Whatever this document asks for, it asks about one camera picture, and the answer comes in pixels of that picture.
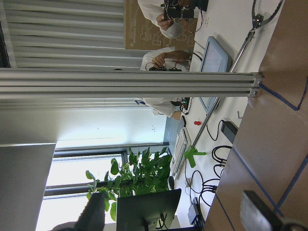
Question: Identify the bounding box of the person in white coat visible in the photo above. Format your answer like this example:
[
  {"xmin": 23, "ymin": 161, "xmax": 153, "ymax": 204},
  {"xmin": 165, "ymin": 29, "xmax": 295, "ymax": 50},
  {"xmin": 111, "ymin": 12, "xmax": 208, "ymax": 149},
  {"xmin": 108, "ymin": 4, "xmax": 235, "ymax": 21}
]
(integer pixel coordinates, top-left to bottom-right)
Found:
[{"xmin": 134, "ymin": 97, "xmax": 191, "ymax": 120}]

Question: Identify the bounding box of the green plastic clamp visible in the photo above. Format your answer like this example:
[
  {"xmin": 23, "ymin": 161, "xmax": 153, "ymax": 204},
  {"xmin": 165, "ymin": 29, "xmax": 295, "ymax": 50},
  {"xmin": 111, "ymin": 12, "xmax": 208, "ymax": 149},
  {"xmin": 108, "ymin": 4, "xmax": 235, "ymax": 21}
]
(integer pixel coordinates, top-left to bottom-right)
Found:
[{"xmin": 183, "ymin": 147, "xmax": 207, "ymax": 168}]

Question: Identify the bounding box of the black computer monitor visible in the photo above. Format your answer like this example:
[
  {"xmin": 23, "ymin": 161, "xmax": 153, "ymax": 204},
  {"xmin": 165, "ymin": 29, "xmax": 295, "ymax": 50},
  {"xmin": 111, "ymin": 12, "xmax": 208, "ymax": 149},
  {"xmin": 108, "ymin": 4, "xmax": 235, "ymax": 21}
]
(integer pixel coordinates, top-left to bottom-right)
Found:
[{"xmin": 116, "ymin": 189, "xmax": 181, "ymax": 231}]

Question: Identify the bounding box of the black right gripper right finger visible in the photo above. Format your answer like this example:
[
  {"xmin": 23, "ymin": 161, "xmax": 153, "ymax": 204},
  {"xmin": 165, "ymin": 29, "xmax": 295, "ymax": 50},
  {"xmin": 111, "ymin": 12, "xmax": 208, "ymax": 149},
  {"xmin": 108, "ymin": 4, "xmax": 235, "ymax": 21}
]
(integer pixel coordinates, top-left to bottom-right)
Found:
[{"xmin": 241, "ymin": 190, "xmax": 282, "ymax": 231}]

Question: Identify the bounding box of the black power adapter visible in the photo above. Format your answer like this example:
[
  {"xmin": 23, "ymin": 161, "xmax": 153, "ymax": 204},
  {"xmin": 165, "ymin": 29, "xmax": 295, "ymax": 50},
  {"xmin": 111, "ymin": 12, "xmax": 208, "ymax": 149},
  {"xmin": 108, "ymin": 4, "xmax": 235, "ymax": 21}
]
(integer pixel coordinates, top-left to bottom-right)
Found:
[{"xmin": 221, "ymin": 120, "xmax": 238, "ymax": 143}]

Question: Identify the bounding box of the silver metal pole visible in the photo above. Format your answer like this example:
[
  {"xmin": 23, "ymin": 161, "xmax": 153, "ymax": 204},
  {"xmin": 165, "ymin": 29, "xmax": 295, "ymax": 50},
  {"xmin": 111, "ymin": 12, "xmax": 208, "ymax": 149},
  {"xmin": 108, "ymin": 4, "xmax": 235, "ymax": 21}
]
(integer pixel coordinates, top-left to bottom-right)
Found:
[{"xmin": 191, "ymin": 27, "xmax": 263, "ymax": 148}]

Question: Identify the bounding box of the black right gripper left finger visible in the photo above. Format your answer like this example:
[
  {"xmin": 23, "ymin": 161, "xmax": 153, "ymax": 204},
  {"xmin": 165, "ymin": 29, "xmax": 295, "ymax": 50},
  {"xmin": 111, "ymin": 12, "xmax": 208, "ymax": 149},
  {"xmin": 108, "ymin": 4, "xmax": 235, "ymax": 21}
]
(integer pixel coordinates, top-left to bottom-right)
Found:
[{"xmin": 74, "ymin": 192, "xmax": 105, "ymax": 231}]

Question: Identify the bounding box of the white keyboard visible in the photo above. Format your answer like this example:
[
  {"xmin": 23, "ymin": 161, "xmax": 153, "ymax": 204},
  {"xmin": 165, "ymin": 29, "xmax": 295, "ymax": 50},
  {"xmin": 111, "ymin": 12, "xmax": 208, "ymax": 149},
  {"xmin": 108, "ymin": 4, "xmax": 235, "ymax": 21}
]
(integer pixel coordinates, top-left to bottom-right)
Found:
[{"xmin": 170, "ymin": 127, "xmax": 191, "ymax": 179}]

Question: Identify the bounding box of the green potted plant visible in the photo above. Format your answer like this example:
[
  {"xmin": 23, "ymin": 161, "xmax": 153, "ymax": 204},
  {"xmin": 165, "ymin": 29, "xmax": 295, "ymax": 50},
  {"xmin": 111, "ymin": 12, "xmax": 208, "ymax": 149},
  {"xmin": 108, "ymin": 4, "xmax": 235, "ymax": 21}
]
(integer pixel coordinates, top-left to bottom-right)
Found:
[{"xmin": 86, "ymin": 147, "xmax": 172, "ymax": 221}]

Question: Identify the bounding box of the tablet screen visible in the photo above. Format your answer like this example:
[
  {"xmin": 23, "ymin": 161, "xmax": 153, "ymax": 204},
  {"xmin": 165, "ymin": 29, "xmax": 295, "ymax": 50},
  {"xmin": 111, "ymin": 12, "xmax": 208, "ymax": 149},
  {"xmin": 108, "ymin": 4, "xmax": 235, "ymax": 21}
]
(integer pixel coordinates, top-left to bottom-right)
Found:
[{"xmin": 198, "ymin": 36, "xmax": 233, "ymax": 114}]

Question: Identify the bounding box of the aluminium extrusion post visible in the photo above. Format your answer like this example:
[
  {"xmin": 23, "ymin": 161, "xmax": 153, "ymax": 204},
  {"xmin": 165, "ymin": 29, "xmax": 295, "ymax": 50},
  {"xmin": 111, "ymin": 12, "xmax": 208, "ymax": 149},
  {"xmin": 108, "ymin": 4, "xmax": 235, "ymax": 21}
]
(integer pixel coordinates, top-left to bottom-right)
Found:
[{"xmin": 0, "ymin": 67, "xmax": 265, "ymax": 100}]

